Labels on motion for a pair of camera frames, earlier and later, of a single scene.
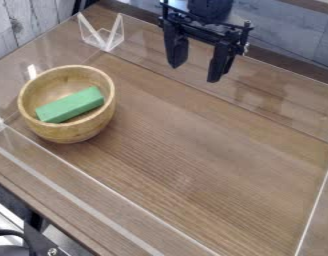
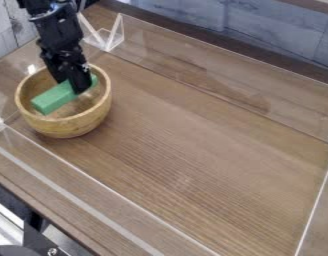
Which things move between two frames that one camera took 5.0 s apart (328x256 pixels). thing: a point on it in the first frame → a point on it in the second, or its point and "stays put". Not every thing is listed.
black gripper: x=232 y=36 → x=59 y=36
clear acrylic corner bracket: x=102 y=38 stays put
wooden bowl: x=55 y=83 stays put
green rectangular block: x=70 y=105 → x=57 y=94
